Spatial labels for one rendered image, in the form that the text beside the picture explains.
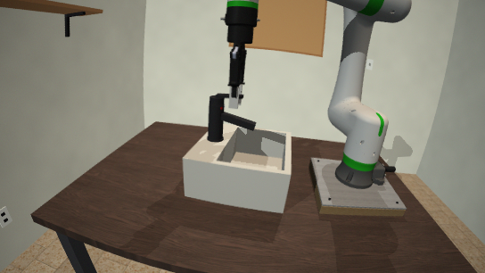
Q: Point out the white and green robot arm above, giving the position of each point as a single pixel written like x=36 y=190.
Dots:
x=364 y=127

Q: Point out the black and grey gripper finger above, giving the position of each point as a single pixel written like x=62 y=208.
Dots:
x=234 y=77
x=241 y=77

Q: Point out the black mixer tap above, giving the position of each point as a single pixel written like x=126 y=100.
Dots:
x=217 y=116

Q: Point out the white square basin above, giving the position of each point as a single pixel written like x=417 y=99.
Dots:
x=234 y=171

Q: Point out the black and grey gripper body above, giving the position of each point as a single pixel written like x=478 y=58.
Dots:
x=240 y=35

